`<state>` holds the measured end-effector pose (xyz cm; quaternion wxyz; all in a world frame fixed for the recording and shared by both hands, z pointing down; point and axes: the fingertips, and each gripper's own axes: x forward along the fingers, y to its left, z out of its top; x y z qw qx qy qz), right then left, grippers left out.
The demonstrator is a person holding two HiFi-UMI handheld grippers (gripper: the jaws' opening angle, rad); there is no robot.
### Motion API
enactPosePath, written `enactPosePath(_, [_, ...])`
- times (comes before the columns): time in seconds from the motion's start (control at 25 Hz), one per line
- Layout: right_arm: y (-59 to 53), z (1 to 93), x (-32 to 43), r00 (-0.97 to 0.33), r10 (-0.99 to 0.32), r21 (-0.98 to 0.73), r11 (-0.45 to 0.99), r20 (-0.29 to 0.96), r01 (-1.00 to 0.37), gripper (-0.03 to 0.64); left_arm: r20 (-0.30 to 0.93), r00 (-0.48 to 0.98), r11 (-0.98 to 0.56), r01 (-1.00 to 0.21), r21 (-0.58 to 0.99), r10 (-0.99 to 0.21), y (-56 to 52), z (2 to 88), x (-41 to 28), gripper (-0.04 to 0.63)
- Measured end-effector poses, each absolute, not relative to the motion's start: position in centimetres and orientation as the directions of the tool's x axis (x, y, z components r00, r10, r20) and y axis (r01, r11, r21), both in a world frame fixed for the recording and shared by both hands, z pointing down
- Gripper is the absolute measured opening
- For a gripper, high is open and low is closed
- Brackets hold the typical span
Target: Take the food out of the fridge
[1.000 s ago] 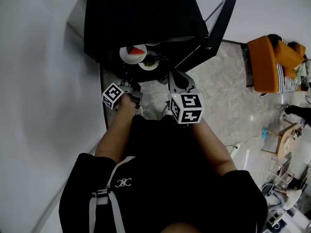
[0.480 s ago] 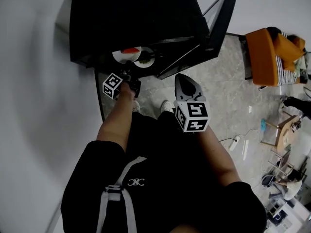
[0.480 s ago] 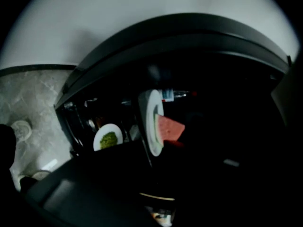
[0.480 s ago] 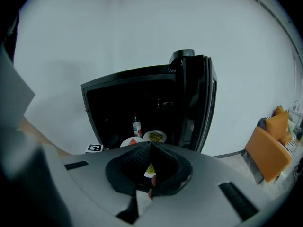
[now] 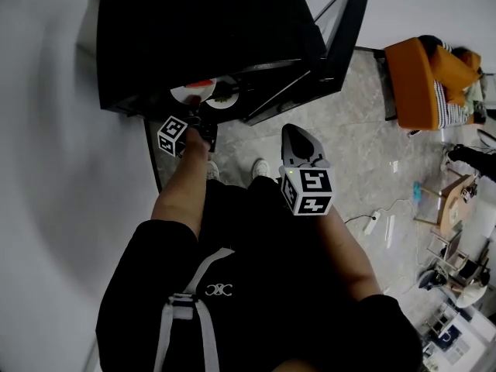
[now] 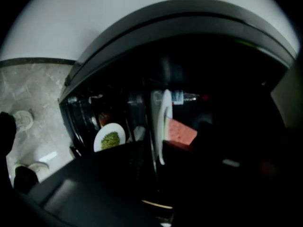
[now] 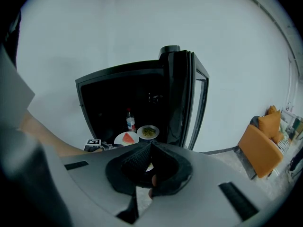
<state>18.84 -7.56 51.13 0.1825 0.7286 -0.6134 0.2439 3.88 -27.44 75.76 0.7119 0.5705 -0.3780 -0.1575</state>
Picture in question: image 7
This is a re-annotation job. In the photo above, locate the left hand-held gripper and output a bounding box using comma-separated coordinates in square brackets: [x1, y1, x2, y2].
[83, 139, 125, 153]

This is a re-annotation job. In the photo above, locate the black fridge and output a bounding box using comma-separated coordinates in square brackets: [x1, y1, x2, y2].
[75, 45, 210, 151]

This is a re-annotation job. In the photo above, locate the black fridge door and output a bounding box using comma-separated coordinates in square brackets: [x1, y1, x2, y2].
[158, 45, 210, 151]

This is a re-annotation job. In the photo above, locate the green vegetable food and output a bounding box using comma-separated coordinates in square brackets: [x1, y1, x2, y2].
[142, 126, 157, 136]

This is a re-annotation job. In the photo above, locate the plastic bottle with red cap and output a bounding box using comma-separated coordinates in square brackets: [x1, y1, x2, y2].
[125, 107, 137, 133]

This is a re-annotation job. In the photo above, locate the striped cushion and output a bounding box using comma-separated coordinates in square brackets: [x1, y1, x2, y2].
[276, 139, 291, 151]

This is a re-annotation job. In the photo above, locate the large orange cushion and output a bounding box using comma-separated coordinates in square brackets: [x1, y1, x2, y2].
[258, 110, 282, 140]

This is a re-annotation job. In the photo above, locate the white wall conduit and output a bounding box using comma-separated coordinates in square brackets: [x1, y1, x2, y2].
[231, 0, 302, 78]

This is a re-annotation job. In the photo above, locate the white plate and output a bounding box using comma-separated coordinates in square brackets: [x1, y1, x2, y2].
[114, 131, 140, 147]
[136, 124, 160, 140]

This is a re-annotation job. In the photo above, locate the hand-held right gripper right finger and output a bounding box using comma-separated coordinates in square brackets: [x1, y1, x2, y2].
[139, 142, 280, 227]

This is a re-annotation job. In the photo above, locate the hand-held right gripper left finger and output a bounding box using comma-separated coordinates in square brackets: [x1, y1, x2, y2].
[60, 142, 152, 224]

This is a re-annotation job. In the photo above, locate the red watermelon slice food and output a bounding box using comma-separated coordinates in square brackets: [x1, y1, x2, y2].
[121, 132, 135, 144]

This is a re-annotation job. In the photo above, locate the orange sofa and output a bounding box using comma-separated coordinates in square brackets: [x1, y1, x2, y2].
[238, 105, 291, 179]

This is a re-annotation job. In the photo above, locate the person's left forearm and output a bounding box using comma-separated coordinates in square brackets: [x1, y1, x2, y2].
[19, 111, 104, 157]

